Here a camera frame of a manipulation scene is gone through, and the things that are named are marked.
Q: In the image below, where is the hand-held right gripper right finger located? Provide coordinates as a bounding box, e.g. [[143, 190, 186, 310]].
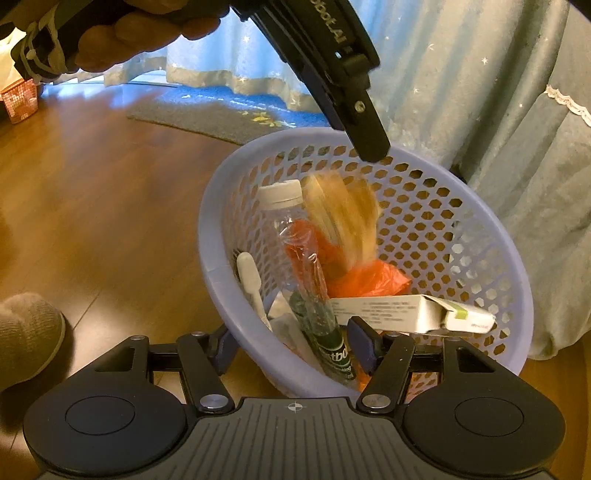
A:
[[346, 315, 498, 415]]

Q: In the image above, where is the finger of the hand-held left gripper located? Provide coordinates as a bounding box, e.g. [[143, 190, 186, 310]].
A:
[[323, 76, 391, 162]]

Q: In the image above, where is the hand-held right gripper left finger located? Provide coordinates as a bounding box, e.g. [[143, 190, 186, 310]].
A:
[[93, 324, 239, 415]]

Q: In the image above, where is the white medicine box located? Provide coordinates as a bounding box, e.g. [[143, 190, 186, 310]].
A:
[[329, 294, 497, 335]]

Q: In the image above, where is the purple plastic mesh basket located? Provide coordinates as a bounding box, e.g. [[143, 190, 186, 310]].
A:
[[198, 127, 535, 400]]

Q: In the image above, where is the red plastic bag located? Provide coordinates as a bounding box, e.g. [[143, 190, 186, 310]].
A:
[[284, 219, 411, 298]]

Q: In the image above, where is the white toothbrush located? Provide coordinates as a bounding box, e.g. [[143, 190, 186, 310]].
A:
[[235, 251, 274, 333]]

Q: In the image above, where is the beige paper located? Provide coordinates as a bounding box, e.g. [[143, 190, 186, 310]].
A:
[[302, 173, 382, 278]]

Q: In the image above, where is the clear plastic bottle white cap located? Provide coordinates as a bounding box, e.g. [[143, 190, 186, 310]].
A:
[[257, 180, 356, 384]]

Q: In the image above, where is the person's left hand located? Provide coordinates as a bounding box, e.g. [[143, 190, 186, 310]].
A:
[[74, 6, 223, 75]]

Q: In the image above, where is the light blue starry curtain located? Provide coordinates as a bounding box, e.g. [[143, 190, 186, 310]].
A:
[[104, 0, 571, 185]]

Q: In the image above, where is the white crumpled tissue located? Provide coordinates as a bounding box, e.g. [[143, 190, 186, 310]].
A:
[[270, 293, 324, 365]]

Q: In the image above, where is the blue floor mat grey edge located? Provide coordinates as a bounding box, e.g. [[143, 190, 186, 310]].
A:
[[127, 85, 331, 144]]

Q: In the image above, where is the grey fluffy slipper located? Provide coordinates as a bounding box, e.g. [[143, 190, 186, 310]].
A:
[[0, 291, 66, 394]]

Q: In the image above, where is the grey-green bed skirt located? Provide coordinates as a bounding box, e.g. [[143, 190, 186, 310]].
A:
[[450, 0, 591, 361]]

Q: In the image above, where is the small red mesh basket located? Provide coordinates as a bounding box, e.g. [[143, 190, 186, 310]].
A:
[[0, 78, 38, 126]]

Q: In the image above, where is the grey strap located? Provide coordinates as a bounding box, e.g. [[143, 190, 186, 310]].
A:
[[11, 7, 70, 86]]

